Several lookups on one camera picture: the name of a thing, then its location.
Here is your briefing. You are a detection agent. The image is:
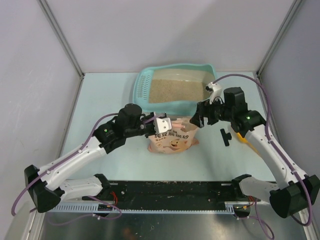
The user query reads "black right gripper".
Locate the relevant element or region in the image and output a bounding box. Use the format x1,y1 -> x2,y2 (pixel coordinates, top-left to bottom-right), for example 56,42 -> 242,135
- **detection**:
189,95 -> 234,128

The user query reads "pink cat litter bag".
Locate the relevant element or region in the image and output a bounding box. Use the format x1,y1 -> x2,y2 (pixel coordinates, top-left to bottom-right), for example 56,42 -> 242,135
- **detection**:
148,117 -> 199,154

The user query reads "black t-shaped plastic part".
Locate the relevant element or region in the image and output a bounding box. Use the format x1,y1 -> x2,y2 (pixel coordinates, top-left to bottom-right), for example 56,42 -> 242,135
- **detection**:
220,128 -> 232,147

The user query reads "teal and beige litter box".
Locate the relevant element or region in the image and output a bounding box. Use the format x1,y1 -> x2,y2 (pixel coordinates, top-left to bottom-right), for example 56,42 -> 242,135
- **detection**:
132,63 -> 217,117

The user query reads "yellow plastic litter scoop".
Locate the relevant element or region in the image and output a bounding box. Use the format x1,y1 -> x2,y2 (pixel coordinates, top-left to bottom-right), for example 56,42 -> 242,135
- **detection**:
236,133 -> 261,156

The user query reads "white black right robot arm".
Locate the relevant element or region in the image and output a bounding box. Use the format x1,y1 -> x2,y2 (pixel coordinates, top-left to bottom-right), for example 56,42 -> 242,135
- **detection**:
190,84 -> 320,218

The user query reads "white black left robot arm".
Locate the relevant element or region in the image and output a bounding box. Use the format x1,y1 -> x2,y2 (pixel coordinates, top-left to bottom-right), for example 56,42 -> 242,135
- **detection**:
21,103 -> 166,213

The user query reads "beige cat litter in box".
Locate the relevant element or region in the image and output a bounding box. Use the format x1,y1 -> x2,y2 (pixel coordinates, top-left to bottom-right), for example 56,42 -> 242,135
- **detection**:
148,79 -> 210,104

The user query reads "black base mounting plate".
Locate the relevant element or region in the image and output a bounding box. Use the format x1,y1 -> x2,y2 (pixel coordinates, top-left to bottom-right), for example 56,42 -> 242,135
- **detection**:
96,180 -> 253,211

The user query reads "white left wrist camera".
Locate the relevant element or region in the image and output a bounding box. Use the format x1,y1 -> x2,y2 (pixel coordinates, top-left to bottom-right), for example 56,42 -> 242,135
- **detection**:
153,113 -> 172,134

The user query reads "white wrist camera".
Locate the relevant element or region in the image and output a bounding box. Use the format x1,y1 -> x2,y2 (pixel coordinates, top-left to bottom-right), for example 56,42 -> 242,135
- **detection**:
153,113 -> 172,134
205,82 -> 222,105

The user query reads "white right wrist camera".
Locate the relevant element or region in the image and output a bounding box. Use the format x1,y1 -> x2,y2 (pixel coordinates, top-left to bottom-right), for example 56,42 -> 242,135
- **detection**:
205,82 -> 222,105

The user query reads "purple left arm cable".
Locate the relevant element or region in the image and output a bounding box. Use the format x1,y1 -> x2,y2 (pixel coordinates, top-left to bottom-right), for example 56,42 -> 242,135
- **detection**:
11,111 -> 163,216

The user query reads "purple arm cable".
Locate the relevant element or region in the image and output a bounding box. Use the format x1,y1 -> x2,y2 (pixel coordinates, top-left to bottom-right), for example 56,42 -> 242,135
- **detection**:
11,111 -> 163,216
212,73 -> 315,227

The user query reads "aluminium frame rail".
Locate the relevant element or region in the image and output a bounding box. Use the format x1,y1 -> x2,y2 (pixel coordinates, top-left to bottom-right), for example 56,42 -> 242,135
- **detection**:
36,182 -> 308,205

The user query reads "white slotted cable duct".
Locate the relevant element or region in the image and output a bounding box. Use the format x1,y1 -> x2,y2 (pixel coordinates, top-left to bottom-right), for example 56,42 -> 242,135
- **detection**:
49,202 -> 235,215

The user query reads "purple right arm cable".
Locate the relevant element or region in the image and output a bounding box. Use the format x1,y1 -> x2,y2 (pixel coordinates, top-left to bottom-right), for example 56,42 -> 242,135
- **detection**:
212,73 -> 315,227

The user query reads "right aluminium corner post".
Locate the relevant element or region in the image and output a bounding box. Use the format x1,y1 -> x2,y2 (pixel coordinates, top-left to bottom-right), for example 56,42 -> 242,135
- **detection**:
256,0 -> 305,78

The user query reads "aluminium corner post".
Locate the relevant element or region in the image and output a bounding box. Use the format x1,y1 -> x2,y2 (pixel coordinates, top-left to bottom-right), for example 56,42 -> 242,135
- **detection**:
36,0 -> 85,79
256,0 -> 305,78

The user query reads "left aluminium corner post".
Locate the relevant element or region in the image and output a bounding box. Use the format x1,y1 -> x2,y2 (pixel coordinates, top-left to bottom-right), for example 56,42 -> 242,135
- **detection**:
36,0 -> 85,79

